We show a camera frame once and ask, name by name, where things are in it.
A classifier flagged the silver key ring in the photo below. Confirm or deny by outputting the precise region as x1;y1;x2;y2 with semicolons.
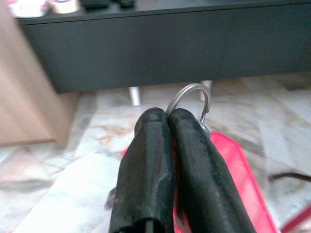
167;83;212;125

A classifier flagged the dark floor cable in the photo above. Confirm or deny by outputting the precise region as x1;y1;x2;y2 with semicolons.
269;171;311;182

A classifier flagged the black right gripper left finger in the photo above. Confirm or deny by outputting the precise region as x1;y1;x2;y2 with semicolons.
108;108;176;233

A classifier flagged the red mesh basket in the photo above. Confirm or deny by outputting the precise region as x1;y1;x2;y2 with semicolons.
120;132;311;233

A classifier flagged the black low cabinet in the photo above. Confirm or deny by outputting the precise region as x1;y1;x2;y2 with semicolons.
18;0;311;107

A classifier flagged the light wood side panel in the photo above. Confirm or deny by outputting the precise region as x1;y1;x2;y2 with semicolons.
0;0;80;148

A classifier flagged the black flat device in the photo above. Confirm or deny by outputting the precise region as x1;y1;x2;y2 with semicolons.
80;0;110;9

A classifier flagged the patterned white tape roll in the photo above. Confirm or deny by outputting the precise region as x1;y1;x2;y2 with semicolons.
8;0;51;18

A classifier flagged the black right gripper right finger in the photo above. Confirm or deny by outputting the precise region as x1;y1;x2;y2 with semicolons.
169;109;258;233

